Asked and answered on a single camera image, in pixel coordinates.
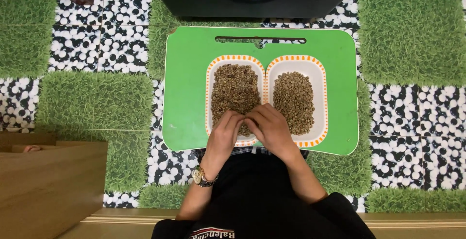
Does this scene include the person's left hand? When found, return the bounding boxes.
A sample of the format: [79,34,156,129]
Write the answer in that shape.
[206,110,245,170]

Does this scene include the person's right hand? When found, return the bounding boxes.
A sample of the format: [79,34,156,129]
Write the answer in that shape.
[244,103,303,164]

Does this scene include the pile of dark unsorted coffee beans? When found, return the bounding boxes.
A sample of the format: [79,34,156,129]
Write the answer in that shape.
[211,63,261,137]

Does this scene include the plaid shirt hem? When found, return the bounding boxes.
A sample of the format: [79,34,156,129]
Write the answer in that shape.
[192,146,310,160]

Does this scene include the white tray with orange trim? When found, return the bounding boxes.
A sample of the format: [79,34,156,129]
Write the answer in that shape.
[265,55,328,148]
[205,55,268,147]

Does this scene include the green lap table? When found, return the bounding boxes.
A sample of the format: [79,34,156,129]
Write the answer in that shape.
[162,26,359,156]

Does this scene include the pile of light sorted coffee beans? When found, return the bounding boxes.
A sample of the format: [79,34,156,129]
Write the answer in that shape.
[273,71,315,136]

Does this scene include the gold wristwatch with metal band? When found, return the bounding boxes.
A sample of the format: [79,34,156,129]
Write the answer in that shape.
[191,165,219,188]

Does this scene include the person's black clothing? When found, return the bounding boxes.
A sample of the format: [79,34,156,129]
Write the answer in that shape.
[151,151,376,239]

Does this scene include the wooden seat edge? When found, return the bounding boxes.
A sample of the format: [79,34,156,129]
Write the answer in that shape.
[55,208,466,239]

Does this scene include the light wooden cabinet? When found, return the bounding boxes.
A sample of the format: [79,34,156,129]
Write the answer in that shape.
[0,133,108,239]

